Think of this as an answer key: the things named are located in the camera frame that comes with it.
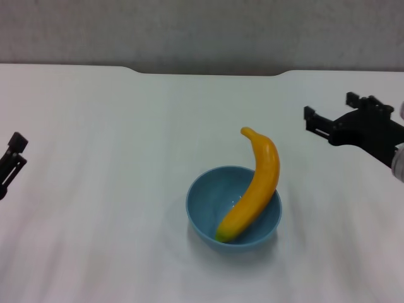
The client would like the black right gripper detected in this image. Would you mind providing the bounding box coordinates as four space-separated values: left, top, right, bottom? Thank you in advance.
303 92 404 169

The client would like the yellow toy banana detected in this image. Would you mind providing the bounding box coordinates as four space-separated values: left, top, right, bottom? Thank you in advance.
215 126 281 243

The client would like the blue plastic bowl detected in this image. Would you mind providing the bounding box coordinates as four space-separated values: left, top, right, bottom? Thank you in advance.
185 166 282 253

